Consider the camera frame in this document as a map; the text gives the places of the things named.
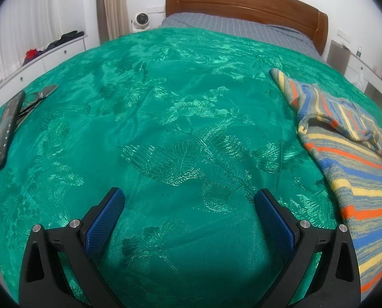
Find green floral bedspread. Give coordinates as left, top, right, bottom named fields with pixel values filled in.
left=0, top=27, right=382, bottom=308

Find grey flat case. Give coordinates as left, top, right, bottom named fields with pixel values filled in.
left=37, top=84, right=59, bottom=101

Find white desk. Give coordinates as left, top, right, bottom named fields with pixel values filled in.
left=326, top=40, right=382, bottom=110

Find wooden headboard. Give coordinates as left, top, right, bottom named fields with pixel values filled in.
left=164, top=0, right=329, bottom=56

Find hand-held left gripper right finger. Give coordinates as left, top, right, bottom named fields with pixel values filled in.
left=255, top=189, right=361, bottom=308

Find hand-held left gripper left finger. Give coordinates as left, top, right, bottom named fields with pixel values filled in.
left=18, top=187, right=125, bottom=308

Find grey striped bed sheet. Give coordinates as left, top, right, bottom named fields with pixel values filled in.
left=159, top=13, right=323, bottom=63

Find black remote control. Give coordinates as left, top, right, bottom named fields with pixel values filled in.
left=0, top=90, right=26, bottom=171

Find white desk fan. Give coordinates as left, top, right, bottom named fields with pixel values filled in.
left=130, top=12, right=152, bottom=33

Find striped knit sweater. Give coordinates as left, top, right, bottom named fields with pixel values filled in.
left=269, top=68, right=382, bottom=294

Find white low drawer cabinet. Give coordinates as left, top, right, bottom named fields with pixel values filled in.
left=0, top=34, right=89, bottom=103

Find white sheer curtain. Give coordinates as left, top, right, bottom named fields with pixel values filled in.
left=0, top=0, right=97, bottom=87

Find beige curtain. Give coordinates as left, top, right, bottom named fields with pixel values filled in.
left=96, top=0, right=130, bottom=44

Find dark clothes pile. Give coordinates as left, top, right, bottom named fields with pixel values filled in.
left=45, top=30, right=85, bottom=52

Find black eyeglasses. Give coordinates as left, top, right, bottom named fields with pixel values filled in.
left=18, top=91, right=48, bottom=118

